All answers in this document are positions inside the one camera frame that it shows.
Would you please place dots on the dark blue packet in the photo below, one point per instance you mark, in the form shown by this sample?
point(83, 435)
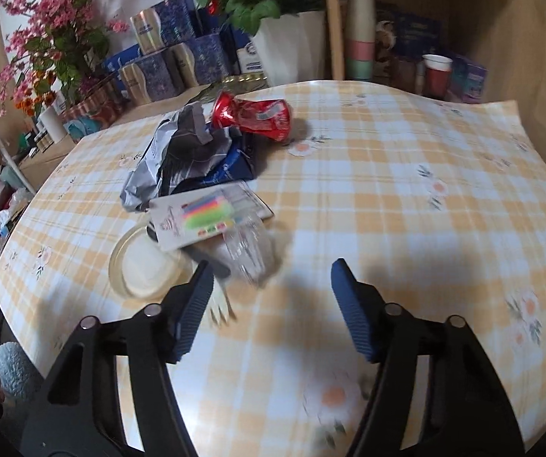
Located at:
point(232, 166)

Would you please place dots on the stack of pastel paper cups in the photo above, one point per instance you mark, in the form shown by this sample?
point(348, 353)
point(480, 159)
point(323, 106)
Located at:
point(361, 33)

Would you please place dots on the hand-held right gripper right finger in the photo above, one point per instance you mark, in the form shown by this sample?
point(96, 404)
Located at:
point(351, 309)

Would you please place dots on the card with coloured strips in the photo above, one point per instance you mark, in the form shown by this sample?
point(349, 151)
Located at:
point(206, 212)

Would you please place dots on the grey-blue fuzzy cloth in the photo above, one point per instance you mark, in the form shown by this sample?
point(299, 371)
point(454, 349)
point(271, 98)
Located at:
point(13, 369)

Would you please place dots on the brown cup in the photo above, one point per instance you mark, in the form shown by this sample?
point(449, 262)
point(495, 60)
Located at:
point(406, 76)

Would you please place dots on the orange artificial flowers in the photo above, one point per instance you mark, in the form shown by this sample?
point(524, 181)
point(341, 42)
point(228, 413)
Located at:
point(30, 104)

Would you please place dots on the pink blossom flower arrangement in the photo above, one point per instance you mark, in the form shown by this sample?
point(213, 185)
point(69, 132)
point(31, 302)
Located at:
point(54, 9)

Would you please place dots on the blue illustrated box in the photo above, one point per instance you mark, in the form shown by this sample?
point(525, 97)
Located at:
point(410, 33)

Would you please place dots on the flat blue box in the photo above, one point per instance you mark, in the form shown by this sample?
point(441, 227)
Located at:
point(120, 59)

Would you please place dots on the red paper cup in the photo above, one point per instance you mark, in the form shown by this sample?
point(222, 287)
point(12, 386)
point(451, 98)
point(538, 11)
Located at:
point(437, 78)

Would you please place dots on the wooden sideboard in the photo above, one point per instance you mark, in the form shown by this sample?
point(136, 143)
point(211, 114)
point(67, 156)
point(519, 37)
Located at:
point(49, 152)

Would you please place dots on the grey foil bag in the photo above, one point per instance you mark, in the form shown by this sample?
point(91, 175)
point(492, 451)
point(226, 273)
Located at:
point(177, 152)

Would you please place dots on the crushed red can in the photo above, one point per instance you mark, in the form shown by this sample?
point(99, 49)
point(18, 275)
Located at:
point(258, 116)

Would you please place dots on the small purple box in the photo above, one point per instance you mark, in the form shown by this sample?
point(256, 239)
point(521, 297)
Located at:
point(468, 78)

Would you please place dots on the clear plastic cup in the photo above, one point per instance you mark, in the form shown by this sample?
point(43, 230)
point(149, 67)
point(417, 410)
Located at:
point(249, 252)

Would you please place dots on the wooden shelf unit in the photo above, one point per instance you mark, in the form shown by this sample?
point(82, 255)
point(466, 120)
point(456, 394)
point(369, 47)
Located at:
point(529, 33)

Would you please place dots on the round clear plastic lid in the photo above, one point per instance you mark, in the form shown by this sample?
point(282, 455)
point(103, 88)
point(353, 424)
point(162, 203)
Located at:
point(116, 262)

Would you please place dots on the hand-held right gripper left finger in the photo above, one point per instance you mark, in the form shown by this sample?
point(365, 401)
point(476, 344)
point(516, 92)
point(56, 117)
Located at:
point(192, 309)

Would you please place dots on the gold leaf tray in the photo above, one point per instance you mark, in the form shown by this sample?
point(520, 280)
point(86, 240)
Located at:
point(244, 81)

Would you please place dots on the clear plastic fork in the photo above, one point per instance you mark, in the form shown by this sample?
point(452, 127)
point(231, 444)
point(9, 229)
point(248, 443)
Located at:
point(223, 309)

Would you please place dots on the row of small bottles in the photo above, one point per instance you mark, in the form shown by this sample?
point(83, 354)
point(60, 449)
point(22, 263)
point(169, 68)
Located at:
point(40, 138)

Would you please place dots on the white blue emblem box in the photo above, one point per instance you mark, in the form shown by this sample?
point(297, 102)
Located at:
point(251, 59)

